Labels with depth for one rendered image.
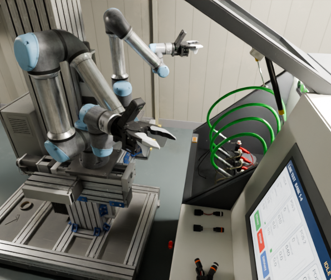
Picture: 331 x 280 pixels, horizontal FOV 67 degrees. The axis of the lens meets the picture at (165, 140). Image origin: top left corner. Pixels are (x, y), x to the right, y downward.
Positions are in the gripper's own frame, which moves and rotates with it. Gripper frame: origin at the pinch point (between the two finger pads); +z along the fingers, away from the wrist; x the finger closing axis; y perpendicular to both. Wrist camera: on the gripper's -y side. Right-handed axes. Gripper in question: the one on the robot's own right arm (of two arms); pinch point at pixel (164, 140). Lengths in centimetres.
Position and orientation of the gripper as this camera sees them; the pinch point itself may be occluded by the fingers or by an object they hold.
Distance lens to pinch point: 70.8
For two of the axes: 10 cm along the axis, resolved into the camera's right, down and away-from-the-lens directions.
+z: 8.0, 3.3, -5.0
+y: -0.8, 8.8, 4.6
